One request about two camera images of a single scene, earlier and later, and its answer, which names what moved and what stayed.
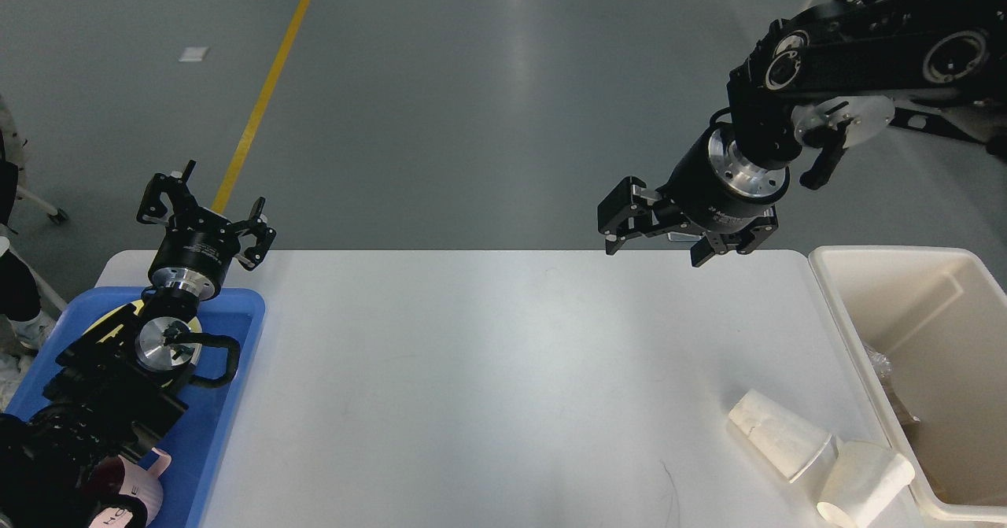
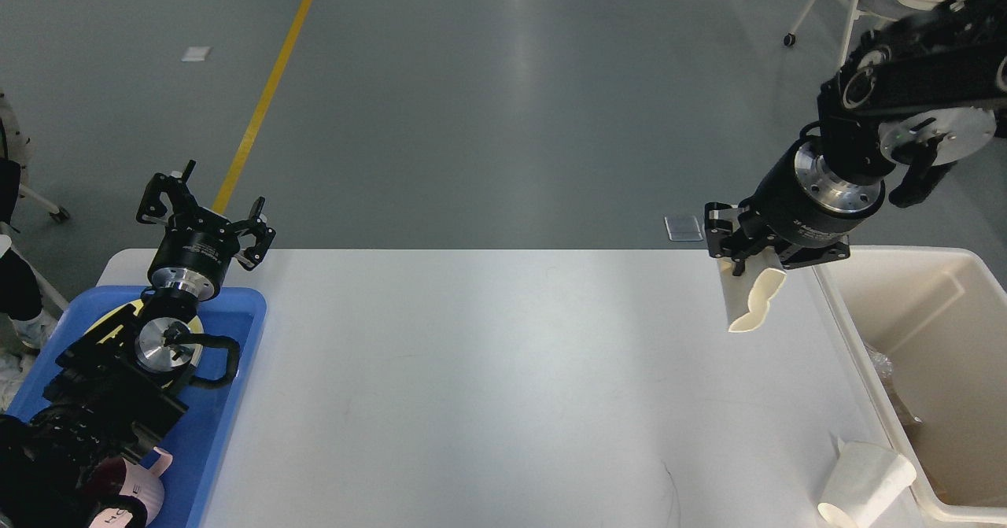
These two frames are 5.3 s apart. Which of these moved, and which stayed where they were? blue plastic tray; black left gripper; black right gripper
Moved: black right gripper
Stayed: black left gripper; blue plastic tray
